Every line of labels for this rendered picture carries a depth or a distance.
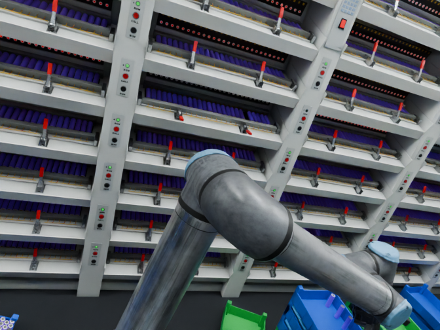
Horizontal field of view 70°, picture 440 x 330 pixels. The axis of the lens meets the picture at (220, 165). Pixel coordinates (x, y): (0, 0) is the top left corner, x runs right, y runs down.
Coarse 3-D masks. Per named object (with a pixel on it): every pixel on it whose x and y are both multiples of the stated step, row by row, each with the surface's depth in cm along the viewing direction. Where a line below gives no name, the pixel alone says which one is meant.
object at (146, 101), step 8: (152, 104) 115; (160, 104) 116; (168, 104) 117; (176, 104) 119; (184, 112) 120; (192, 112) 120; (200, 112) 121; (208, 112) 123; (216, 120) 123; (224, 120) 125; (232, 120) 126; (240, 120) 127; (248, 120) 129; (264, 128) 131; (272, 128) 132
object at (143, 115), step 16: (160, 80) 124; (144, 96) 119; (224, 96) 133; (144, 112) 112; (160, 112) 116; (272, 112) 143; (176, 128) 118; (192, 128) 119; (208, 128) 120; (224, 128) 123; (256, 144) 129; (272, 144) 131
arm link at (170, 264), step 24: (192, 168) 67; (216, 168) 61; (240, 168) 63; (192, 192) 64; (192, 216) 65; (168, 240) 68; (192, 240) 66; (168, 264) 68; (192, 264) 69; (144, 288) 71; (168, 288) 69; (144, 312) 71; (168, 312) 72
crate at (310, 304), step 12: (300, 288) 127; (300, 300) 125; (312, 300) 134; (324, 300) 136; (336, 300) 134; (300, 312) 124; (312, 312) 127; (324, 312) 129; (348, 312) 126; (312, 324) 116; (324, 324) 124; (336, 324) 125
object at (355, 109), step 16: (336, 80) 143; (352, 80) 145; (368, 80) 146; (336, 96) 135; (352, 96) 132; (368, 96) 150; (384, 96) 154; (400, 96) 156; (320, 112) 130; (336, 112) 131; (352, 112) 134; (368, 112) 140; (384, 112) 146; (400, 112) 148; (416, 112) 153; (384, 128) 142; (400, 128) 144; (416, 128) 147
